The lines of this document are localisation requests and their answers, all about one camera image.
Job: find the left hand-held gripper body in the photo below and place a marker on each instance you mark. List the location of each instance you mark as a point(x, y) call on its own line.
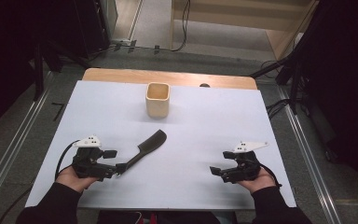
point(88, 163)

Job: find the black metal stand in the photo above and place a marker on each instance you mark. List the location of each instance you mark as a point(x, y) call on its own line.
point(38, 77)
point(295, 87)

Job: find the white board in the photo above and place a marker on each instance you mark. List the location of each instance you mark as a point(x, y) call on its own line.
point(199, 130)

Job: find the metal floor rail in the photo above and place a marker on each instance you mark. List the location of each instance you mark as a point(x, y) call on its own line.
point(12, 140)
point(310, 161)

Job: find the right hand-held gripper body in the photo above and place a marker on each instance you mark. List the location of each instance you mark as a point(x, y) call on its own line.
point(245, 170)

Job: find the beige square cup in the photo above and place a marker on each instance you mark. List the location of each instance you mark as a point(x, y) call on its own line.
point(157, 105)

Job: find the wooden shelf unit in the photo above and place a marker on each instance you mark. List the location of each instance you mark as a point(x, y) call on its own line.
point(279, 40)

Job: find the wooden table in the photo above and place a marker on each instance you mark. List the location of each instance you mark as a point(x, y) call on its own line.
point(121, 75)

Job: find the person's right hand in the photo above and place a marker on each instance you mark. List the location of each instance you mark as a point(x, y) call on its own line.
point(259, 184)

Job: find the person's left hand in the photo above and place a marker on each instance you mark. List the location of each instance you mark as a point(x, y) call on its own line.
point(71, 182)

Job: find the black spatula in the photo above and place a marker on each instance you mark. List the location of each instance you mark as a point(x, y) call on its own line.
point(150, 144)

